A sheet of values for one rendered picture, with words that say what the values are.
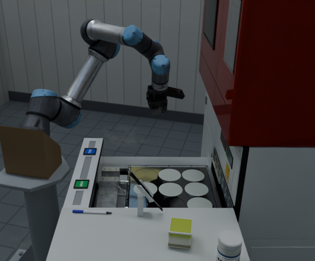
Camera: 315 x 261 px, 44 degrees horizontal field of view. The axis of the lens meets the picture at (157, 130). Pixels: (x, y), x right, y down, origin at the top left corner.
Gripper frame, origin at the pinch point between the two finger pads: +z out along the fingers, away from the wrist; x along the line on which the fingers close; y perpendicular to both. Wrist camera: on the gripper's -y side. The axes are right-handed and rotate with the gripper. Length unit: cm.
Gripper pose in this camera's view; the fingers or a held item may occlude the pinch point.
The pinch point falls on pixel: (162, 113)
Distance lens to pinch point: 188.7
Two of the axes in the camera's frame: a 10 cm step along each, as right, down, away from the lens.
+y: -9.5, 2.2, -2.0
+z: -0.4, 5.9, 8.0
